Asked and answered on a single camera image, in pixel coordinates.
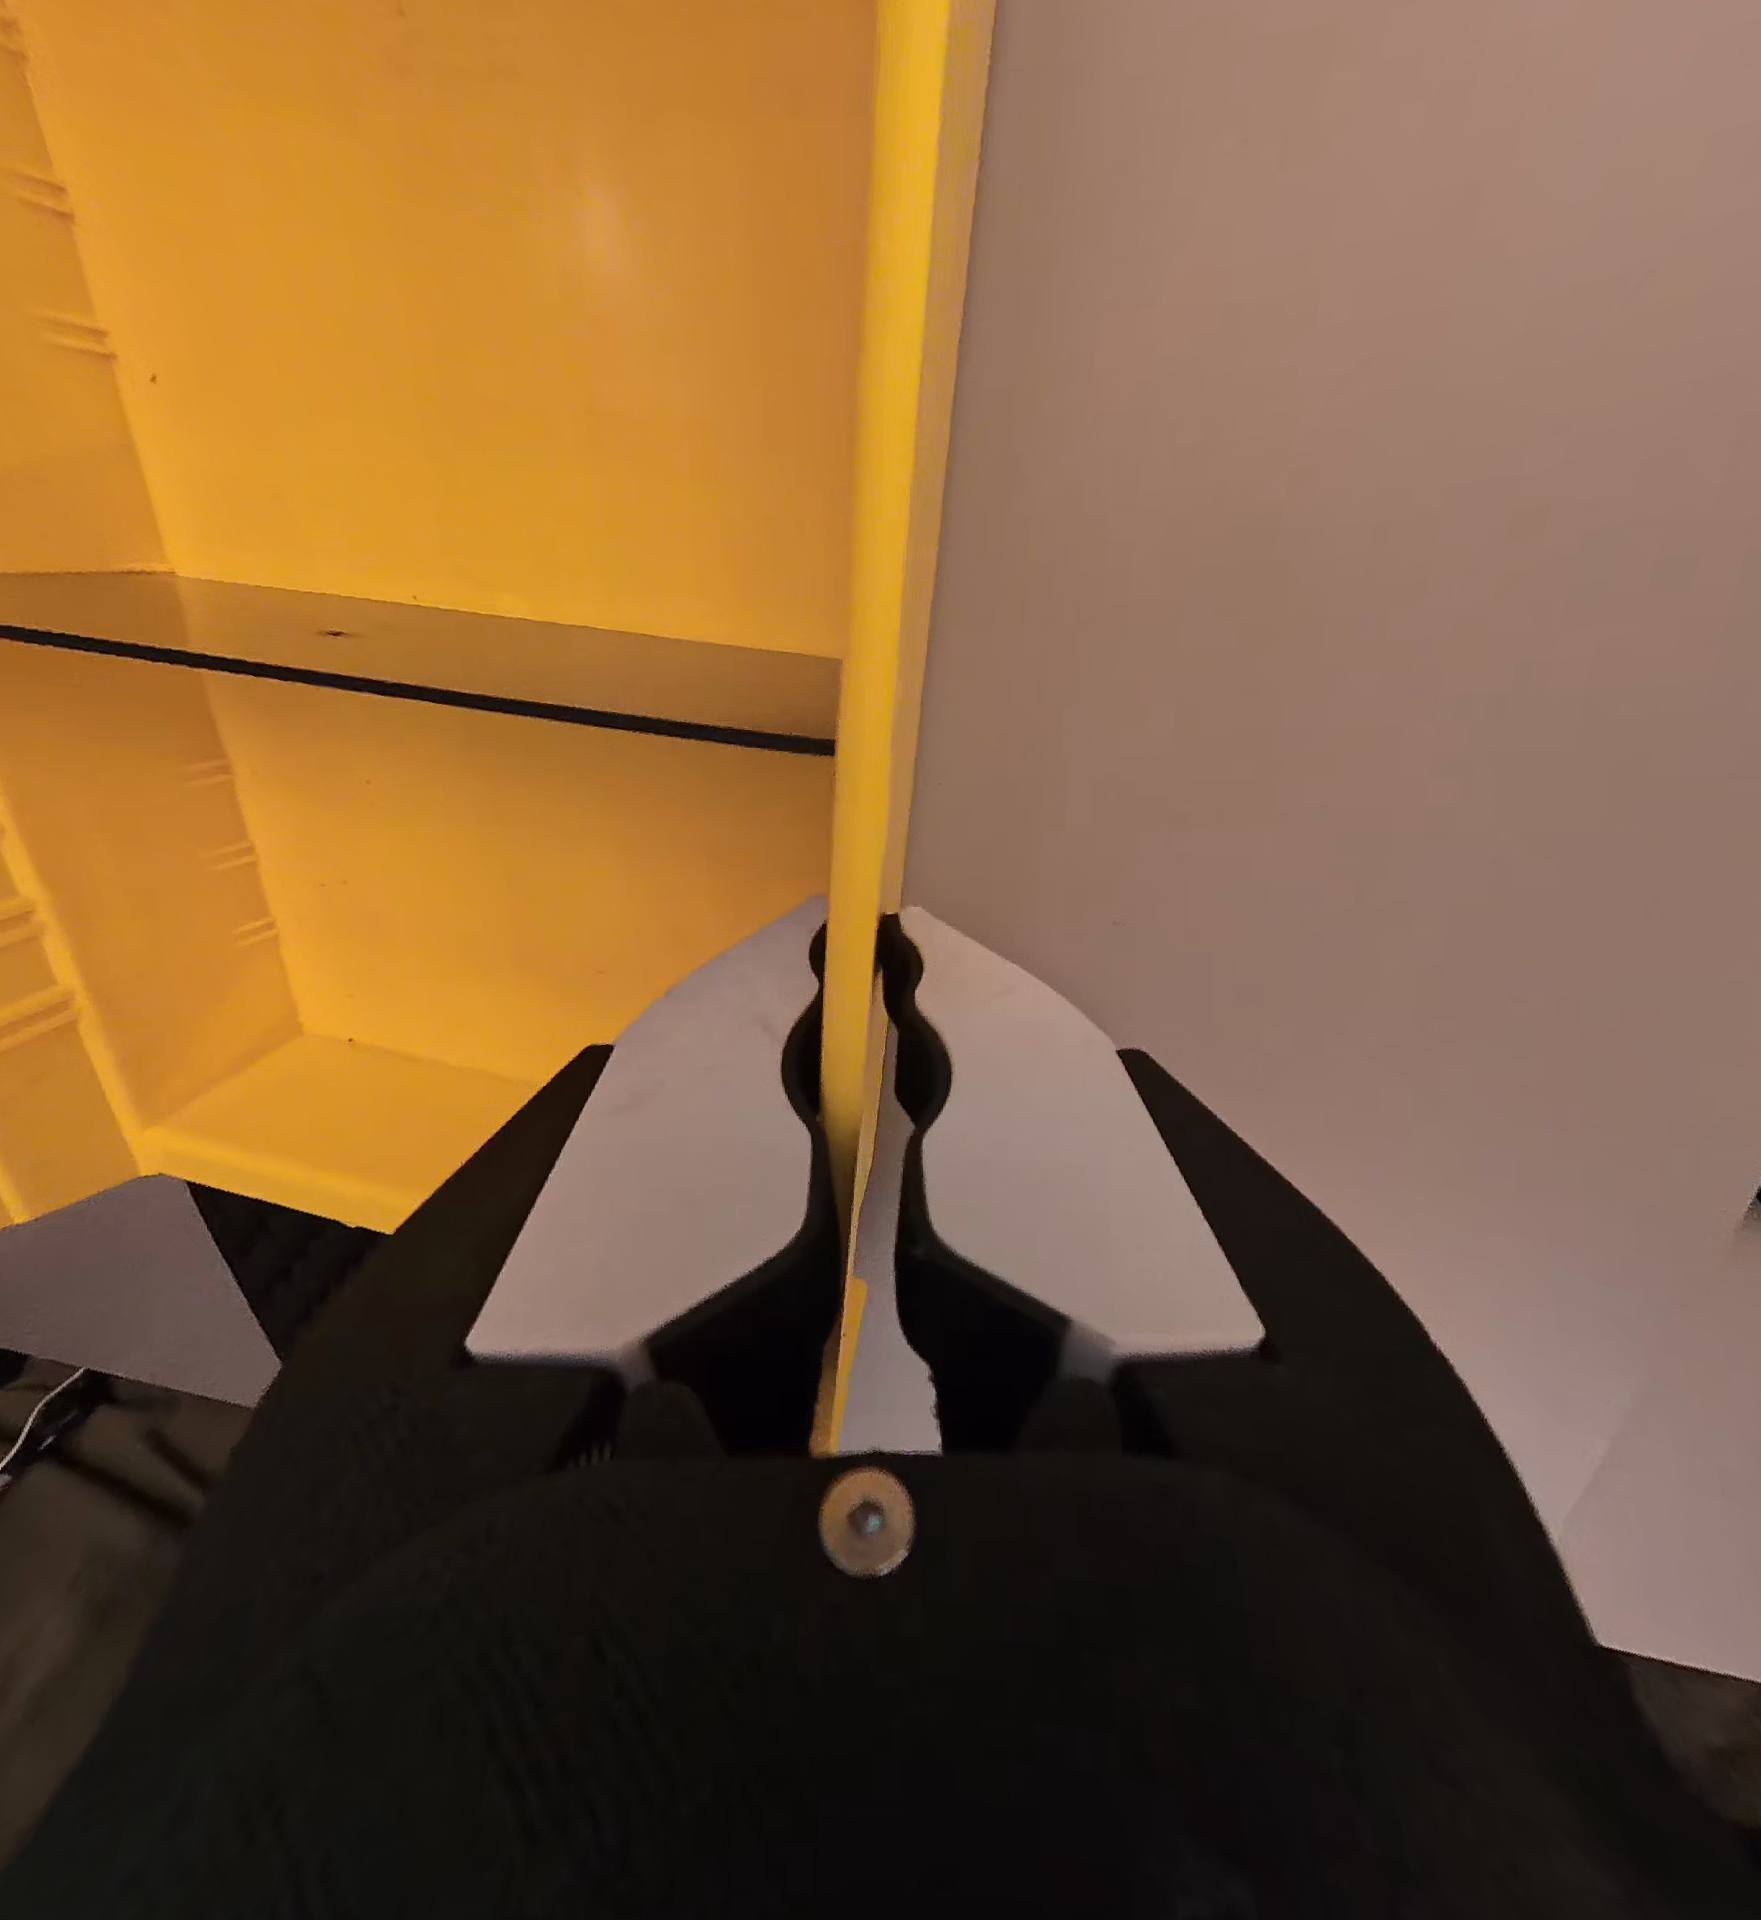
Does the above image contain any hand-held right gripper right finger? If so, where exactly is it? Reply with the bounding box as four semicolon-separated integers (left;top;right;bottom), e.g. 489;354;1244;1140
877;908;1266;1454

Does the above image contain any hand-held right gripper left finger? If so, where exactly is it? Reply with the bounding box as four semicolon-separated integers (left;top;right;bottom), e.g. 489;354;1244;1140
468;898;834;1454

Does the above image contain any yellow plastic bin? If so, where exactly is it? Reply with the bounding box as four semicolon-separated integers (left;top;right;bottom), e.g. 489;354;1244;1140
0;0;999;1460

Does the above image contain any black bin divider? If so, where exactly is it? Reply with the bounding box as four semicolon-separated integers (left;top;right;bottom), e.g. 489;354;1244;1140
0;571;841;757

